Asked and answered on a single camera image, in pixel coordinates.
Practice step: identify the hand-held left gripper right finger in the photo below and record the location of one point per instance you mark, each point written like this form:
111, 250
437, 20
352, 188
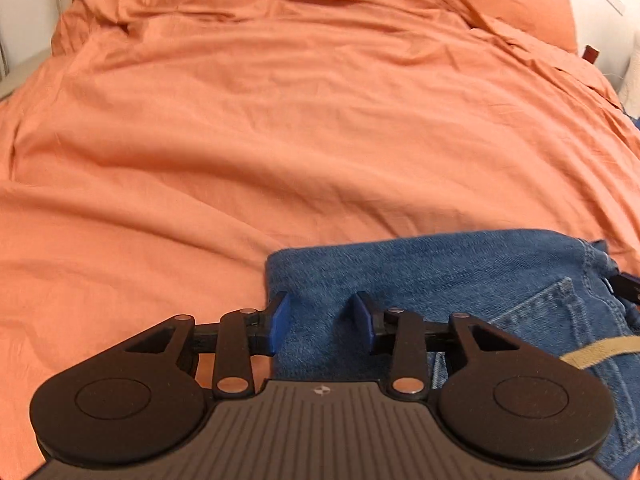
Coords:
362, 324

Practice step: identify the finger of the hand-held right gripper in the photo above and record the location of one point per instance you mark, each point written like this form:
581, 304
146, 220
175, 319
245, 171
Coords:
627, 287

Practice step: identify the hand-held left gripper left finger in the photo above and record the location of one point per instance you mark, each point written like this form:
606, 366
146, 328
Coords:
280, 324

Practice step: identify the blue denim pants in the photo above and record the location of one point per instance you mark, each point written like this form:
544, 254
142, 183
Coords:
480, 285

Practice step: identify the beige cloth belt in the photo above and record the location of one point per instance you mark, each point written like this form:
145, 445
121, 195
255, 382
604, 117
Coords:
602, 352

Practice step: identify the orange duvet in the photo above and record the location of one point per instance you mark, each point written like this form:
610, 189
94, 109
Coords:
280, 120

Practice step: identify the white alpaca plush toy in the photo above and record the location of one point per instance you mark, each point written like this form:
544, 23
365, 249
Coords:
632, 80

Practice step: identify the red cup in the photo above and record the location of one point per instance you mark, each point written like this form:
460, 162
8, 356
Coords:
591, 53

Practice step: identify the large printed orange pillow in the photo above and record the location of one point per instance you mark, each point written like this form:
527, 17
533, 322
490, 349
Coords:
520, 5

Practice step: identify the beige nightstand with drawer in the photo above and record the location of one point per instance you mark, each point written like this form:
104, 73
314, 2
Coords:
22, 77

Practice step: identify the long white wall switch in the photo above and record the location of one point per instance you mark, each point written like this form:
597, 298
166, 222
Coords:
613, 0

